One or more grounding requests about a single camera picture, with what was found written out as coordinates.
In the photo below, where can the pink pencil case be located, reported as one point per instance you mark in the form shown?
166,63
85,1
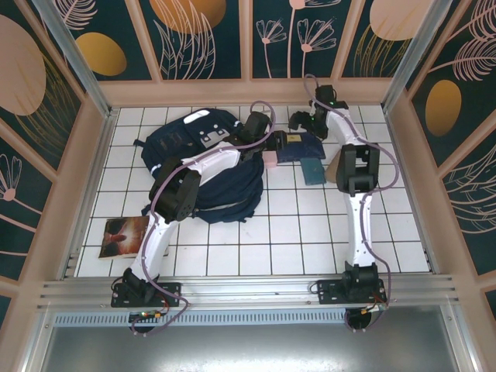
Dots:
270,159

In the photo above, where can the navy book with flower drawing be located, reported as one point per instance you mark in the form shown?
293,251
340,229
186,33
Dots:
306,149

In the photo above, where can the small teal notebook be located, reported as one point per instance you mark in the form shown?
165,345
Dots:
313,171

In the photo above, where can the navy student backpack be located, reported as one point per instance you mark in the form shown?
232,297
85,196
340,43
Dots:
228,193

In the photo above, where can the beige fabric pencil case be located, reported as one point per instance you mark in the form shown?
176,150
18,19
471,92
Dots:
331,170

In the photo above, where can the Three Days to See book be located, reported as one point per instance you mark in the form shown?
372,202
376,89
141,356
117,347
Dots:
120,236

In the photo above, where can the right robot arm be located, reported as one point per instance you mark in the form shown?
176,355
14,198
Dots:
360,232

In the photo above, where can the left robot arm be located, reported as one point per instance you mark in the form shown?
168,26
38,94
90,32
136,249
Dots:
174,190

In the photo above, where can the circle and gold lines panel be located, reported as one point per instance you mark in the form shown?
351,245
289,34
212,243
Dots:
379,38

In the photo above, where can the small circuit board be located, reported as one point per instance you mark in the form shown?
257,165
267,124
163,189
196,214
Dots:
147,314

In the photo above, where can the grey metal sheet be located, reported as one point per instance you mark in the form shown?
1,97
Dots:
252,348

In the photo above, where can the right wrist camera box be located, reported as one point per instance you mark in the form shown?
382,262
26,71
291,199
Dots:
324,95

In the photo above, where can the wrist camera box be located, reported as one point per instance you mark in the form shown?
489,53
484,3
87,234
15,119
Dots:
256,126
324,95

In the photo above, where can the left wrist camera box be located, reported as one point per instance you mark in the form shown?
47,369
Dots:
256,126

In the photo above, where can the two flowers wall panel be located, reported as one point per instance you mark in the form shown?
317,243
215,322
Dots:
294,38

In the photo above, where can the aluminium side rail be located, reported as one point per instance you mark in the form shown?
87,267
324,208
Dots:
412,193
91,193

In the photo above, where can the aluminium corner post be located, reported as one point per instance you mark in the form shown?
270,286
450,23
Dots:
416,50
77,66

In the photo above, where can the leaf outline wall panel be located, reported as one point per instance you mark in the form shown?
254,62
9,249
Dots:
193,38

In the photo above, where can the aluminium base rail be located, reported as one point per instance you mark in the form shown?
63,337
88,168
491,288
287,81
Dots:
252,288

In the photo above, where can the feather and oval wall panel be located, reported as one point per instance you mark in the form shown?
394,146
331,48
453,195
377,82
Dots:
457,77

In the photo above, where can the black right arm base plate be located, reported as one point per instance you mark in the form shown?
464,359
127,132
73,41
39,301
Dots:
329,294

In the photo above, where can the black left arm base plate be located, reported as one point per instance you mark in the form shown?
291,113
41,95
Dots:
166,294

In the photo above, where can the leaf sprig wall panel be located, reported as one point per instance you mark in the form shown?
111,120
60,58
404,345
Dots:
472,201

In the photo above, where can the yellow oval wall panel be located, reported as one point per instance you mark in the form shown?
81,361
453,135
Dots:
108,38

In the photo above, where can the large circle wall panel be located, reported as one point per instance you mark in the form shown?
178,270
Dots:
35,85

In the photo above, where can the flower outline wall panel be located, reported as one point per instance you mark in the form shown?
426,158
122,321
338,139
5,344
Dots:
19,209

